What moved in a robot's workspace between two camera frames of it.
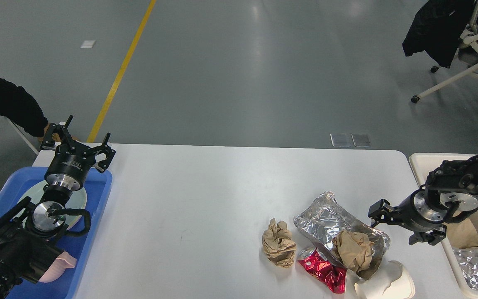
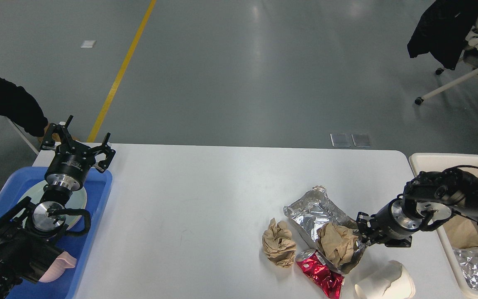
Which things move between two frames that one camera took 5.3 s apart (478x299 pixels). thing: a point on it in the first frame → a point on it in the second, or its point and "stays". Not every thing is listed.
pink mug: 65,260 stays
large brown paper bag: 462,234 stays
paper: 354,250 → 337,242
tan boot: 56,136 stays
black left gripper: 70,168 stays
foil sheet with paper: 325,219 → 317,207
